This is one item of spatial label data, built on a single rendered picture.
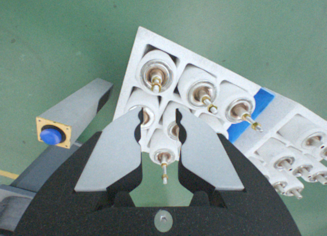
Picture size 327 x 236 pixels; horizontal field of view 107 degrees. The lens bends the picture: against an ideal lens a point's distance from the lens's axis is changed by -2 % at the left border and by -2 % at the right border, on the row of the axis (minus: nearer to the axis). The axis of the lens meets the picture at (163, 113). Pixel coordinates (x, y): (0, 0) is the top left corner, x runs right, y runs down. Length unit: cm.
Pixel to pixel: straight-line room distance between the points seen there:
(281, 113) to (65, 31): 84
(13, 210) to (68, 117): 44
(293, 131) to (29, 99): 108
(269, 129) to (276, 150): 8
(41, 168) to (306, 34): 120
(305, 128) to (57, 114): 72
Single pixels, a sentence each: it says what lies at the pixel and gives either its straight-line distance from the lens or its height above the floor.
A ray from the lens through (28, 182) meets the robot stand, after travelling 74.
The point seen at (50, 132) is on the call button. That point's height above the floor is 33.
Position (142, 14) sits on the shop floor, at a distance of 55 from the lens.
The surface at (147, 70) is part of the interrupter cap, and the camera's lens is 29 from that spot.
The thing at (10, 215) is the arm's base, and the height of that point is 35.
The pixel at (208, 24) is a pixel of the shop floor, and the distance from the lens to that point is 57.
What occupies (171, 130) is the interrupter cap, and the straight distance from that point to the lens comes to 37.
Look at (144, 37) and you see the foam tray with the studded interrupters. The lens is 36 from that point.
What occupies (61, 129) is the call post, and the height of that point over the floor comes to 31.
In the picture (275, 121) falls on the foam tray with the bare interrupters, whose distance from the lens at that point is 63.
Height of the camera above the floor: 54
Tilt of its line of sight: 60 degrees down
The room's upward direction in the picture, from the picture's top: 176 degrees clockwise
